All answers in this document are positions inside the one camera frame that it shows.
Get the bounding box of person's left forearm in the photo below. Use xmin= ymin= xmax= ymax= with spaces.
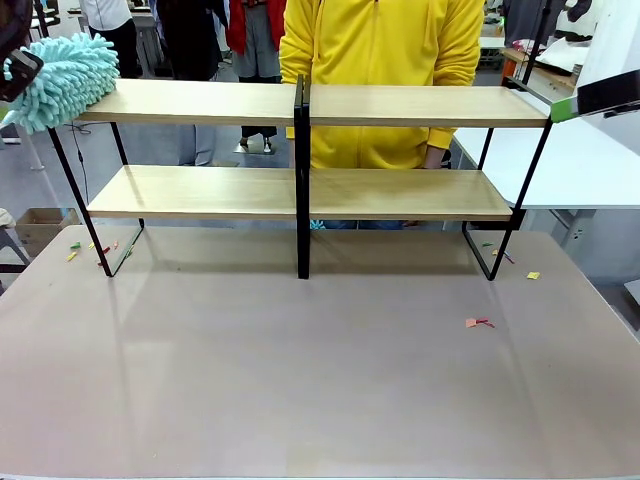
xmin=427 ymin=54 xmax=477 ymax=150

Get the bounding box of grey chair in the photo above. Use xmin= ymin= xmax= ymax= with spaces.
xmin=0 ymin=207 xmax=31 ymax=289

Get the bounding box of person in yellow hoodie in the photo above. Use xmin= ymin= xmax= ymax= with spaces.
xmin=278 ymin=0 xmax=487 ymax=231

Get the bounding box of cardboard box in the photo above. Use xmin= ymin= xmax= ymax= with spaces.
xmin=16 ymin=207 xmax=82 ymax=259

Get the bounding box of white side table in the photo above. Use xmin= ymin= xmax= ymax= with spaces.
xmin=0 ymin=99 xmax=69 ymax=174

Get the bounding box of black cable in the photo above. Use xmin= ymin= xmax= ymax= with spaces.
xmin=69 ymin=122 xmax=94 ymax=201

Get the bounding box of person's right forearm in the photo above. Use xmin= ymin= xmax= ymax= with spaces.
xmin=278 ymin=39 xmax=314 ymax=139

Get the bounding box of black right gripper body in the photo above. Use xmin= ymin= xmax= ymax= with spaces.
xmin=576 ymin=71 xmax=640 ymax=119

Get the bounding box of white background table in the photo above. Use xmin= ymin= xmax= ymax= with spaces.
xmin=477 ymin=33 xmax=507 ymax=69

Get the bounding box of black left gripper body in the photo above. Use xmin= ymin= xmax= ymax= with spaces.
xmin=0 ymin=0 xmax=34 ymax=55

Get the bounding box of black camera stand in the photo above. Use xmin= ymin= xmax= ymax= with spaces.
xmin=501 ymin=0 xmax=557 ymax=107

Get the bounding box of person in dark clothes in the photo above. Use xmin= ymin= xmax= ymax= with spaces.
xmin=157 ymin=0 xmax=224 ymax=166

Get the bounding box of dark hanging jacket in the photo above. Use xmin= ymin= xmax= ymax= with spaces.
xmin=503 ymin=0 xmax=551 ymax=49

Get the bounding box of wooden two-tier shelf unit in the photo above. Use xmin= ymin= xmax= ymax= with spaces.
xmin=303 ymin=74 xmax=555 ymax=281
xmin=48 ymin=74 xmax=307 ymax=280

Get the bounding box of person in red jacket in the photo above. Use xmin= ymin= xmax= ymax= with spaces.
xmin=224 ymin=0 xmax=289 ymax=154

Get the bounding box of black stand pole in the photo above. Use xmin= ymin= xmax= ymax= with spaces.
xmin=32 ymin=0 xmax=52 ymax=40

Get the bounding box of person in white shirt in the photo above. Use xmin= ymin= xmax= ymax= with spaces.
xmin=82 ymin=0 xmax=140 ymax=80

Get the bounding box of white cloth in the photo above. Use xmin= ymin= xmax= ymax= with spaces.
xmin=537 ymin=35 xmax=599 ymax=69

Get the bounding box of large white table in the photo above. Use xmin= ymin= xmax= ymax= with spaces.
xmin=449 ymin=117 xmax=640 ymax=211

